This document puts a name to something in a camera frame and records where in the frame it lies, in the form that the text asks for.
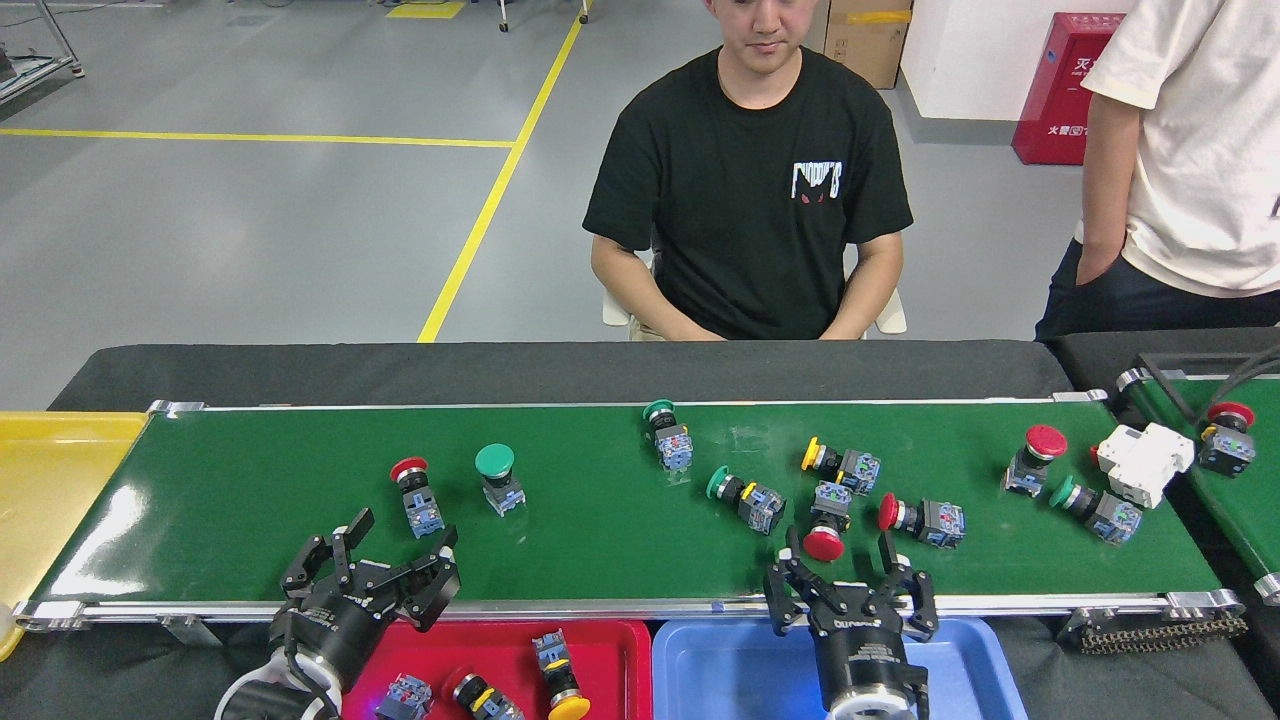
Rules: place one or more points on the red fire extinguisher box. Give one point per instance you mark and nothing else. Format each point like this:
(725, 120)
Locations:
(1055, 100)

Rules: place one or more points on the metal rack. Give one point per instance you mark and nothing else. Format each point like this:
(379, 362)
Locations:
(25, 75)

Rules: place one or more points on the white wheeled stand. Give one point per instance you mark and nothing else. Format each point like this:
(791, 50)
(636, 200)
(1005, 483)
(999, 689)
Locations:
(500, 15)

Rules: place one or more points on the cardboard box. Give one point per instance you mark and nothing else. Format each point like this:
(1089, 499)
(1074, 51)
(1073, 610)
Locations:
(865, 50)

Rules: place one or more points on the person's right forearm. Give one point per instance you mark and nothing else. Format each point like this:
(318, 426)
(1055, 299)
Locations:
(640, 295)
(1105, 190)

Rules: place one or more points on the long green conveyor belt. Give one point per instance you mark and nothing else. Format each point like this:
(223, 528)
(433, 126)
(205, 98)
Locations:
(580, 520)

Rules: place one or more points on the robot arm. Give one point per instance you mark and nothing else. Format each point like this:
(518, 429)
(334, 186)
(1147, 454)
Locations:
(875, 710)
(270, 695)

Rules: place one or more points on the black conveyor guide frame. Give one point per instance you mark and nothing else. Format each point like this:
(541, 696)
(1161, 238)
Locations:
(1170, 392)

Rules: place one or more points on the person's left forearm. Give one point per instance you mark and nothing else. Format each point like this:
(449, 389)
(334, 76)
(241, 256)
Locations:
(865, 290)

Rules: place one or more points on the blue plastic tray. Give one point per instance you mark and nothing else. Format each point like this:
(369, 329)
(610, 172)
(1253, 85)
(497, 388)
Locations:
(730, 680)

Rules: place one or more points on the person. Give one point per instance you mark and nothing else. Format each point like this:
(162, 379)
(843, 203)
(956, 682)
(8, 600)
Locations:
(750, 150)
(1210, 150)

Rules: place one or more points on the yellow plastic tray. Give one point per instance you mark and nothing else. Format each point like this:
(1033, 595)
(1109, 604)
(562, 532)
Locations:
(50, 480)

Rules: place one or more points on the white circuit breaker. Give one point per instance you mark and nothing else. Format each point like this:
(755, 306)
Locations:
(1145, 465)

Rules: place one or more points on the grey office chair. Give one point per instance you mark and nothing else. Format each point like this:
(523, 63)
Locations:
(615, 308)

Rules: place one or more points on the green push button switch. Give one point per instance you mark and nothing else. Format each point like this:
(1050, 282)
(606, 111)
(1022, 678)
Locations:
(675, 447)
(494, 460)
(1112, 518)
(760, 505)

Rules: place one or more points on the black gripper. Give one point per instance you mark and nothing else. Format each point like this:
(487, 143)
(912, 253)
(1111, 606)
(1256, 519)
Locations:
(330, 625)
(865, 650)

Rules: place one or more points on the yellow push button switch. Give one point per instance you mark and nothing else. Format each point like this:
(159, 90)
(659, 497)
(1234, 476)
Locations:
(858, 470)
(555, 660)

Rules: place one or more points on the red plastic tray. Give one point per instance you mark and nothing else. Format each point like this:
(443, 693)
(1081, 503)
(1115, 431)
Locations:
(620, 670)

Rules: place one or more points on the short green conveyor belt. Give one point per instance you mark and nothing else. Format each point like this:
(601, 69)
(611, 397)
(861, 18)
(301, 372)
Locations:
(1240, 510)

